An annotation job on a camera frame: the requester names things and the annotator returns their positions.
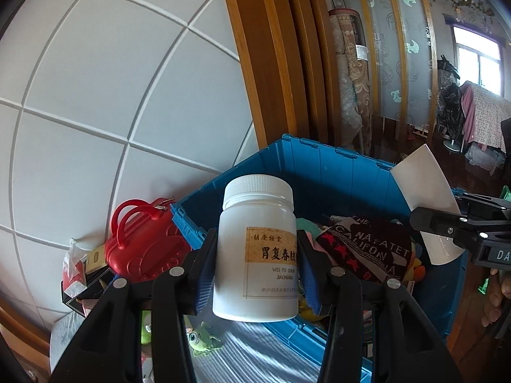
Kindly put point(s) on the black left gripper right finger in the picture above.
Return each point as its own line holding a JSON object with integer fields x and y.
{"x": 406, "y": 346}

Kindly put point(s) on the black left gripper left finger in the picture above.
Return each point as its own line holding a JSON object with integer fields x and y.
{"x": 107, "y": 346}

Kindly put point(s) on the white card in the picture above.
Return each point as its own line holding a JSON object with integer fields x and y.
{"x": 423, "y": 184}

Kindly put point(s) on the maroon knit star beanie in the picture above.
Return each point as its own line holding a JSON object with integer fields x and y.
{"x": 373, "y": 251}

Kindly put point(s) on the white pill bottle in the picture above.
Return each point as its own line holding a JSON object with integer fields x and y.
{"x": 256, "y": 274}

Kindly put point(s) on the person right hand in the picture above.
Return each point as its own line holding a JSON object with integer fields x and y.
{"x": 491, "y": 309}

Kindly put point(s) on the green plush frog toy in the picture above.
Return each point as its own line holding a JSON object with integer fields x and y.
{"x": 146, "y": 327}

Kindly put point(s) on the black gift box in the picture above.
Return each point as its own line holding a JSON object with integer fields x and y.
{"x": 96, "y": 284}

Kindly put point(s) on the pink tissue pack on box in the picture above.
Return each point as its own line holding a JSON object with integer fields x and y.
{"x": 73, "y": 270}

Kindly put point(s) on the green one-eyed monster toy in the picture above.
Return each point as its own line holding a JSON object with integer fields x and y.
{"x": 201, "y": 341}

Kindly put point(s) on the red toy suitcase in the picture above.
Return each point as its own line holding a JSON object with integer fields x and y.
{"x": 144, "y": 241}

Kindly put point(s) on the clothes on drying rack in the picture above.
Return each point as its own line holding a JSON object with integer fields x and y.
{"x": 475, "y": 120}

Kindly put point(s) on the blue plastic storage crate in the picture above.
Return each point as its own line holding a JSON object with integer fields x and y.
{"x": 326, "y": 182}

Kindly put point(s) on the striped white blue bedsheet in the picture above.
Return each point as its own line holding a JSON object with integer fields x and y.
{"x": 248, "y": 352}

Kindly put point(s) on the window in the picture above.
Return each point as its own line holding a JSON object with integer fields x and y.
{"x": 478, "y": 60}

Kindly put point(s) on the rolled patterned carpet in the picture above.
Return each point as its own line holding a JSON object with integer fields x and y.
{"x": 354, "y": 82}

